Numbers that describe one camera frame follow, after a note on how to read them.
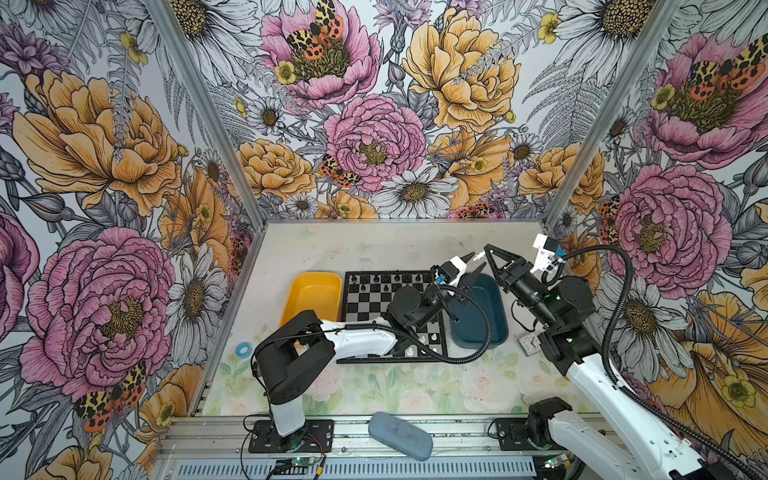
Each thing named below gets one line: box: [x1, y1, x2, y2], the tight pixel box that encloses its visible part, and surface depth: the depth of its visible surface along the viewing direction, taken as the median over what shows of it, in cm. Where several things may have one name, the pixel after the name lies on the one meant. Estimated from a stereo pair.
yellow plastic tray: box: [280, 272, 343, 327], surface depth 101 cm
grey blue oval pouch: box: [368, 411, 433, 462], surface depth 74 cm
